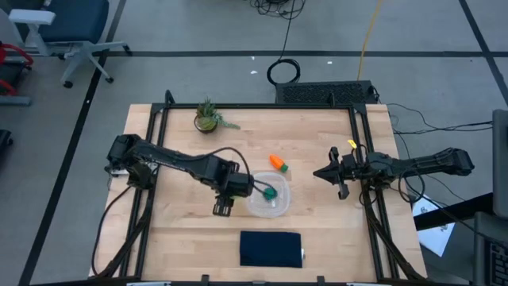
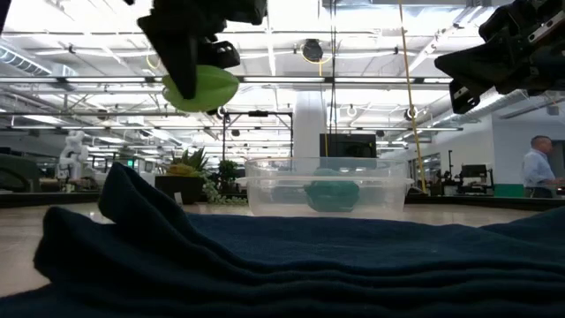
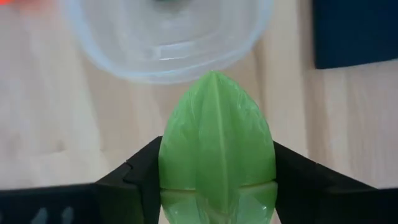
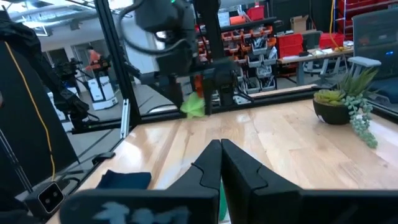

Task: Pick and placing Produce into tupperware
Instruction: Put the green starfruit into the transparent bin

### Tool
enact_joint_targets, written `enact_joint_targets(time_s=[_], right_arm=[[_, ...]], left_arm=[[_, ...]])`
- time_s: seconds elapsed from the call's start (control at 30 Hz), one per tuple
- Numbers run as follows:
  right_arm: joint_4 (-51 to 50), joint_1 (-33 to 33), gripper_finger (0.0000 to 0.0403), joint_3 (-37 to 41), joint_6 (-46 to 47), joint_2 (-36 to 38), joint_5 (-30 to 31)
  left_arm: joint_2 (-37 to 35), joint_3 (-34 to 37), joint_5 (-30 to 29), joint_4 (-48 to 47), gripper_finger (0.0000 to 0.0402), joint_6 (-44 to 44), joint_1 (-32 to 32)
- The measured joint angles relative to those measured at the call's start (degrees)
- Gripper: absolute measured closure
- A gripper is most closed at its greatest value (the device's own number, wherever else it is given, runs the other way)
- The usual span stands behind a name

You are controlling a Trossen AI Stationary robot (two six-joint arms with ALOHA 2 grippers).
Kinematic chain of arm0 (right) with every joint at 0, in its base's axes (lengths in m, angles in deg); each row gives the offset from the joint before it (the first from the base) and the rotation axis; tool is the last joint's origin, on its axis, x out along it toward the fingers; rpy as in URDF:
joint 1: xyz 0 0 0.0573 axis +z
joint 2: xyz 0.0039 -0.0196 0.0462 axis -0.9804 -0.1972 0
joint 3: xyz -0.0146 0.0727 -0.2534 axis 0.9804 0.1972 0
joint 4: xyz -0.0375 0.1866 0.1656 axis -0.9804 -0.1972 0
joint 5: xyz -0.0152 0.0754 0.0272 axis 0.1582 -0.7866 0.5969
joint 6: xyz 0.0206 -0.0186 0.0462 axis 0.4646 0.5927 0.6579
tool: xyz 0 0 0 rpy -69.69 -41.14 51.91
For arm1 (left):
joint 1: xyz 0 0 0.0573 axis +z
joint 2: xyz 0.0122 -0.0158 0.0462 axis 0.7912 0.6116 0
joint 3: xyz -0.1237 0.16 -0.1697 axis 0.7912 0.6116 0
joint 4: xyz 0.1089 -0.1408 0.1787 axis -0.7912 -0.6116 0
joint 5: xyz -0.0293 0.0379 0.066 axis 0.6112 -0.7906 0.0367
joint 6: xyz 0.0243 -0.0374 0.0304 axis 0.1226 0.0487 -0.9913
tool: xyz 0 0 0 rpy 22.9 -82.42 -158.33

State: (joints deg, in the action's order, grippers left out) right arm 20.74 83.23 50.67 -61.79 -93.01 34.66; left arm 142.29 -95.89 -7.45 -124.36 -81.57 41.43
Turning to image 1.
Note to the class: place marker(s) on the green toy pepper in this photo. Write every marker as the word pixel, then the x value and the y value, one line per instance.
pixel 270 194

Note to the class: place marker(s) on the black aluminium table frame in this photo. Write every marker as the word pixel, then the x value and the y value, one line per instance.
pixel 258 106

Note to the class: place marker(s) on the black stand beam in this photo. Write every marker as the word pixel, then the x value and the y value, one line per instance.
pixel 452 212

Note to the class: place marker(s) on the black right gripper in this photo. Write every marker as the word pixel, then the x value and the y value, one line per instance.
pixel 353 167

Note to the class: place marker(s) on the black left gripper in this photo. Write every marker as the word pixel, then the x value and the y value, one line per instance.
pixel 240 186

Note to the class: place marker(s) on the blue and white office chair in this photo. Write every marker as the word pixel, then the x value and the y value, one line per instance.
pixel 75 20

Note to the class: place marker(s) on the orange toy carrot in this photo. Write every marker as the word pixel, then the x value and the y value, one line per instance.
pixel 276 160

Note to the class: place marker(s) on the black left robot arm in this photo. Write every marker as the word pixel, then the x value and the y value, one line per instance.
pixel 166 157

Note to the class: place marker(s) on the folded navy blue cloth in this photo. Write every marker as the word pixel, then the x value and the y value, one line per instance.
pixel 270 249

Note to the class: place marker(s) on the grey equipment cabinet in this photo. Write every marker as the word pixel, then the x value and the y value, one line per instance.
pixel 500 159

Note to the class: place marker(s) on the clear plastic tupperware container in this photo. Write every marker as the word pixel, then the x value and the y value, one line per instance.
pixel 278 208

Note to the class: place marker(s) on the white paper sheets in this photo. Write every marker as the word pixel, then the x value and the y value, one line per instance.
pixel 434 234

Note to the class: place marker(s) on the red metal cart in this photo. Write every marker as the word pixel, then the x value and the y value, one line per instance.
pixel 20 51

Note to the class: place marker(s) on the potted succulent plant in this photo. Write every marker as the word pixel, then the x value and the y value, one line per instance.
pixel 206 122

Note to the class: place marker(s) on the black perforated computer case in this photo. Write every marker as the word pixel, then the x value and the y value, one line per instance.
pixel 317 93

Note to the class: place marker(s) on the yellow tag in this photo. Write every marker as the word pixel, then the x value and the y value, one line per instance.
pixel 352 143

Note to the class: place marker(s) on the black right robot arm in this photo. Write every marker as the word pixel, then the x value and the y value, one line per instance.
pixel 428 163

